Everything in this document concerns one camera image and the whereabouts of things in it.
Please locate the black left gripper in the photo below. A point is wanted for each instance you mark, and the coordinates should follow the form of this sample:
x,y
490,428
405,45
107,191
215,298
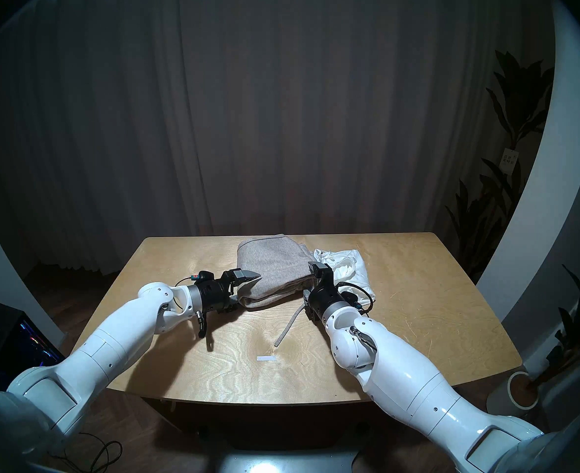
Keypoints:
x,y
216,295

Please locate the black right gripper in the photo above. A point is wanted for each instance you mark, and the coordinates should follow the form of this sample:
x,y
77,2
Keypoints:
x,y
327,299

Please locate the white frilled shorts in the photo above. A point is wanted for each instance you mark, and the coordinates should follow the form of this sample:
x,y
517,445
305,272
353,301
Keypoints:
x,y
359,270

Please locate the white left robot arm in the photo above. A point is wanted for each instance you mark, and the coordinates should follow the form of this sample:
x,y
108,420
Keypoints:
x,y
97,344

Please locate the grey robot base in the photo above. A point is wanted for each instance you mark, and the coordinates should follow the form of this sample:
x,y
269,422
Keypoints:
x,y
280,464

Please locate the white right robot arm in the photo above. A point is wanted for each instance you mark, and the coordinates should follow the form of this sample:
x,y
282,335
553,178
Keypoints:
x,y
408,373

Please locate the beige pleated curtain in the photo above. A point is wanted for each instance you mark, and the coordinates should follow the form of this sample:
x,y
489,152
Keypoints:
x,y
280,107

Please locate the white paper plant tag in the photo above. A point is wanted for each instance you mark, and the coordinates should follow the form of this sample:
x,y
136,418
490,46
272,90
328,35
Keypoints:
x,y
509,157

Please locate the black computer tower with lights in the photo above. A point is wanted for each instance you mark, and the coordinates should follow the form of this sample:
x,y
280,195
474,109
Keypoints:
x,y
23,344

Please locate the small plant in white pot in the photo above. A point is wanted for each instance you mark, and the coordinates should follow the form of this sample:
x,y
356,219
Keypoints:
x,y
499,403

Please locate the tall dark leafy plant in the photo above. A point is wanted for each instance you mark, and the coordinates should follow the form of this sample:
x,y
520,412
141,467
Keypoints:
x,y
519,97

